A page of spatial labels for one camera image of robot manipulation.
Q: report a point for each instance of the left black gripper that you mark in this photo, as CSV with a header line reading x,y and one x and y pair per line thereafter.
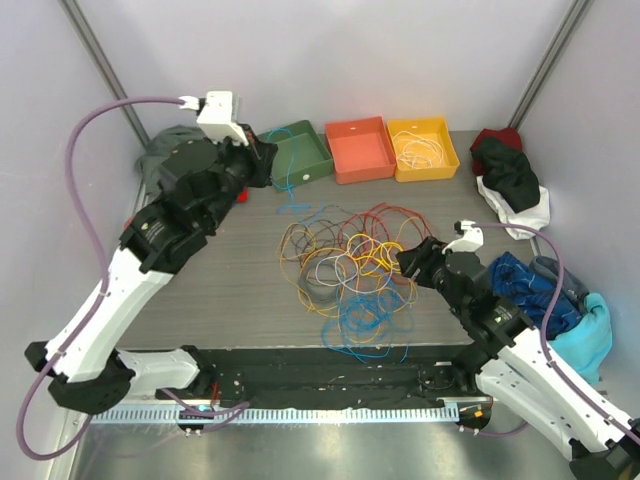
x,y
261,159

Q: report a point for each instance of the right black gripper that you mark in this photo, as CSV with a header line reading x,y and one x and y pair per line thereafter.
x,y
424,256

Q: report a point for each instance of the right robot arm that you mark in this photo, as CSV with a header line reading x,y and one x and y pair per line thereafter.
x,y
511,363

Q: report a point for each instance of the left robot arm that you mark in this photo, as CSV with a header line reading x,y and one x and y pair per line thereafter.
x,y
198,184

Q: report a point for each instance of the green plastic bin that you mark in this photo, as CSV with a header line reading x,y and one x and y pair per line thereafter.
x,y
302,155

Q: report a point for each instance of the orange plastic bin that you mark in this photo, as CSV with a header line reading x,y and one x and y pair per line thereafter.
x,y
361,150

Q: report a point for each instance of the yellow plastic bin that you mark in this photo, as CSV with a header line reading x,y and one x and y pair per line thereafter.
x,y
423,149

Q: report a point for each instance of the blue plaid shirt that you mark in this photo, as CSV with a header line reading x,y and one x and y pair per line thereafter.
x,y
531,287

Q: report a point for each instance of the black cloth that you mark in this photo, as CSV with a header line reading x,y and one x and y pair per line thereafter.
x,y
508,172

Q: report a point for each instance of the white cloth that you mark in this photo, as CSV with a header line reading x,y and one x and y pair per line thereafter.
x,y
536,217

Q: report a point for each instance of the dark red cloth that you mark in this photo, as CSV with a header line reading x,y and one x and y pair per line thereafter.
x,y
500,139

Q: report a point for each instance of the cyan cloth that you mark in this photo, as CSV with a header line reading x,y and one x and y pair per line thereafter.
x,y
585,347

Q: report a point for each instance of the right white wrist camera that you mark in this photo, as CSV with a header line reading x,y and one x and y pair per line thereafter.
x,y
470,238

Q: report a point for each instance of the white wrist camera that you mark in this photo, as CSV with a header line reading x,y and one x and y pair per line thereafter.
x,y
218,118
470,238

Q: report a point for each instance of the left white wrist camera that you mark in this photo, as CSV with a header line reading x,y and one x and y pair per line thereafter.
x,y
218,118

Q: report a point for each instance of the slotted cable duct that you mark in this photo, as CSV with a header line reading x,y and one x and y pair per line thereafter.
x,y
173,413

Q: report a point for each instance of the left aluminium frame post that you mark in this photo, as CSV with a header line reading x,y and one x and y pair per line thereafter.
x,y
88,38

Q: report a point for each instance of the aluminium frame post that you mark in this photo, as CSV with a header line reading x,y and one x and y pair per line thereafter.
x,y
88,38
568,27

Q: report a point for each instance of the right aluminium frame post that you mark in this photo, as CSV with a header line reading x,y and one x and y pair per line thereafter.
x,y
568,27

